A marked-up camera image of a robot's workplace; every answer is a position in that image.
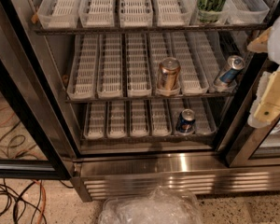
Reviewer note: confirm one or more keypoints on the orange soda can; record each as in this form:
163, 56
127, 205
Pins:
168, 73

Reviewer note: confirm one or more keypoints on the middle wire shelf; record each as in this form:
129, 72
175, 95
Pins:
126, 66

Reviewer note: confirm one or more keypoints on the blue can shelf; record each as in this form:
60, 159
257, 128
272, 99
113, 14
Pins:
185, 122
232, 68

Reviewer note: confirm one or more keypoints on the top wire shelf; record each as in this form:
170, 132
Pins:
273, 14

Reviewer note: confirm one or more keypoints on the wire shelf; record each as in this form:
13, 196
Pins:
145, 119
126, 66
273, 14

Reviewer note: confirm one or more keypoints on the blue can middle shelf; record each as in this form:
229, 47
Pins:
232, 68

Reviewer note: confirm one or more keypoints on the blue can bottom shelf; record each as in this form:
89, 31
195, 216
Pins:
185, 122

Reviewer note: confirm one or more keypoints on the steel fridge bottom grille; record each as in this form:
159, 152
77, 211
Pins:
202, 173

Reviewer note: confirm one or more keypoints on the black fridge door left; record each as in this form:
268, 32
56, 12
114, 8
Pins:
31, 68

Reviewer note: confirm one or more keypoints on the clear plastic bag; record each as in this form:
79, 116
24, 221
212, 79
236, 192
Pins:
160, 206

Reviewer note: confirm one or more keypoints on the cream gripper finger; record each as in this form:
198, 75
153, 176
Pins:
266, 107
260, 44

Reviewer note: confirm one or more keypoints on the bottom wire shelf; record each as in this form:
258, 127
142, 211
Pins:
145, 119

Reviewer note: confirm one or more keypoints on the right fridge glass door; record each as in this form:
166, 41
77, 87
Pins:
242, 140

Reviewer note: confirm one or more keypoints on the green tall can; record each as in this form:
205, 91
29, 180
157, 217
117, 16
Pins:
209, 11

